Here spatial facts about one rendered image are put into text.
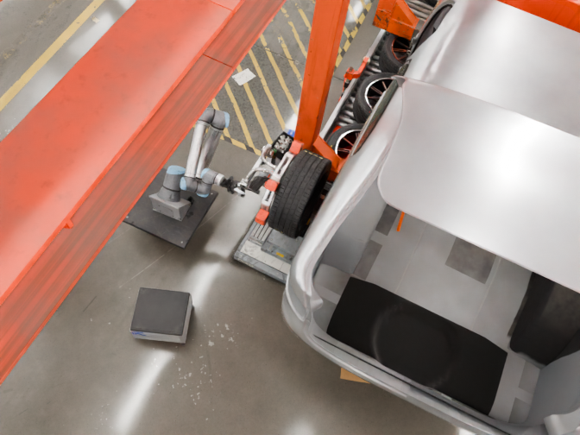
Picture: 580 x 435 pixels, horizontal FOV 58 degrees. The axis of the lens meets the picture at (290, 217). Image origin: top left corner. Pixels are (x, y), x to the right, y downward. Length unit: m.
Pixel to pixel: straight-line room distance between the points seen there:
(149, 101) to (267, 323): 3.27
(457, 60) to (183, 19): 2.22
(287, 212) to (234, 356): 1.34
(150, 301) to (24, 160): 2.95
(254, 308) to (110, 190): 3.09
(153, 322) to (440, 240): 2.21
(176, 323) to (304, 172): 1.51
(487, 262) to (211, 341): 2.23
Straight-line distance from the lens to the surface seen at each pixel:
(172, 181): 4.34
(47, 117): 1.41
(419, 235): 3.80
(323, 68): 3.55
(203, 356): 4.39
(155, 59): 1.48
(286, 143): 4.57
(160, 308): 4.17
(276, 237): 4.49
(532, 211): 1.79
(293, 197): 3.66
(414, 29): 5.63
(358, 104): 5.06
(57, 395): 4.55
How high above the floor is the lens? 4.28
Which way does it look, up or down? 62 degrees down
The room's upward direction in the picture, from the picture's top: 11 degrees clockwise
